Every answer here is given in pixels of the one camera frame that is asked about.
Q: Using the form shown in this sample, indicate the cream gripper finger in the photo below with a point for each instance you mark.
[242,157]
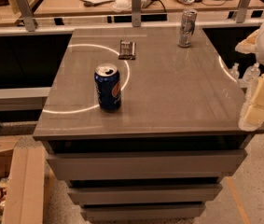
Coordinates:
[252,113]

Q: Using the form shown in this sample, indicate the silver redbull can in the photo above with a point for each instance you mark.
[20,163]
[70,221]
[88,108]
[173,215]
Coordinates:
[187,27]

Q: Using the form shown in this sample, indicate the rxbar chocolate wrapper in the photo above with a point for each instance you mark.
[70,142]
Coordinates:
[127,50]

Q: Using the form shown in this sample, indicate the blue pepsi can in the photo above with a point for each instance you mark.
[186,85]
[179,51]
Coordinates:
[107,84]

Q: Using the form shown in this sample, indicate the clear sanitizer bottle right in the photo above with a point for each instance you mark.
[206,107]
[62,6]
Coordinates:
[251,72]

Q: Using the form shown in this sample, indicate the clear sanitizer bottle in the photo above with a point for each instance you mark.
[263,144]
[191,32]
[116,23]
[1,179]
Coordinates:
[234,71]
[251,72]

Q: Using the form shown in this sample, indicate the clear sanitizer bottle left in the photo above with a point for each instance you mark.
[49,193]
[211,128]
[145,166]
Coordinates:
[234,71]

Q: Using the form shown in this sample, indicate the grey drawer cabinet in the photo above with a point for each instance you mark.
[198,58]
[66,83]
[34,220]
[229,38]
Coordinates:
[165,151]

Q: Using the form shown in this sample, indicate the white bowl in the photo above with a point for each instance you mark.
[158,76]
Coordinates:
[121,5]

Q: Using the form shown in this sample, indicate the cardboard box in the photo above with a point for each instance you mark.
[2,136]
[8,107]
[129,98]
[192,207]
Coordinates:
[22,161]

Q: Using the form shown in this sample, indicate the metal bracket right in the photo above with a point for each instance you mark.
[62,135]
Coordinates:
[241,11]

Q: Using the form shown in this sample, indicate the metal bracket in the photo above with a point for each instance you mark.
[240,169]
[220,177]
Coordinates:
[241,11]
[136,13]
[27,15]

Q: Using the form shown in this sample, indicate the metal bracket middle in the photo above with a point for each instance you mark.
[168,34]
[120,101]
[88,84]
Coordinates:
[136,13]

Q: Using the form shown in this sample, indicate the metal bracket left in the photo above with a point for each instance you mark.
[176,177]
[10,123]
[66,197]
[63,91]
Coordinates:
[27,15]

